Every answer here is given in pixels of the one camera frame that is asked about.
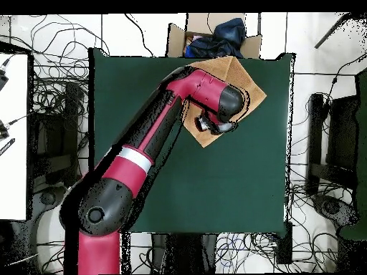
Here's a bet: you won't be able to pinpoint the tan terry towel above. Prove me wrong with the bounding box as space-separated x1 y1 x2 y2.
182 55 267 149

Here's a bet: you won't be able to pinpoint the black flat strip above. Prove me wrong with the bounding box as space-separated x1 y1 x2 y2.
0 137 16 157

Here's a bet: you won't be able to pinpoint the dark green table cloth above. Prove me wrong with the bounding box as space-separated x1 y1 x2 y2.
88 47 295 234

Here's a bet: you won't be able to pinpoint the cardboard box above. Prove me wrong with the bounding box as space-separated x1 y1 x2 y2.
166 12 262 59

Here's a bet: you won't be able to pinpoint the dark blue clothes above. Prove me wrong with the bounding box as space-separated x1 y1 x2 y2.
184 17 247 59

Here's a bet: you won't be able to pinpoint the black rectangular block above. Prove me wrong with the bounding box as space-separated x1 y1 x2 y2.
276 221 294 265

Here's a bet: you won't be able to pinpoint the dark chair base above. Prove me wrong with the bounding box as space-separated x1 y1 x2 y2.
312 194 358 227

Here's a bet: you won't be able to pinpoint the black rod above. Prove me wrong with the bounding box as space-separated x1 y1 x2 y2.
314 12 352 49

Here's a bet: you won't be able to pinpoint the green covered table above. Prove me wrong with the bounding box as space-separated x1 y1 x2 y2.
338 68 367 241

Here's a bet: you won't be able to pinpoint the grey chair base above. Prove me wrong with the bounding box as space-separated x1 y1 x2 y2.
31 184 70 224

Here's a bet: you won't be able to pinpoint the white desk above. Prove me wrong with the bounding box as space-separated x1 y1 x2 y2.
0 52 29 221

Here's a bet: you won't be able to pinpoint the single black cable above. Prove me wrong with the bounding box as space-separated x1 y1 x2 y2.
124 13 156 57

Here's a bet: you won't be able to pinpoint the black metal frame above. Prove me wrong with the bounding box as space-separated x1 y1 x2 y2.
28 81 84 187
305 92 359 196

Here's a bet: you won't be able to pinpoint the blue cable bundle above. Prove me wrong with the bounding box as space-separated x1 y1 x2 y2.
214 231 277 271

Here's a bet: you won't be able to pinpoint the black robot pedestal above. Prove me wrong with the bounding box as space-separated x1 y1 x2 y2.
151 232 219 274

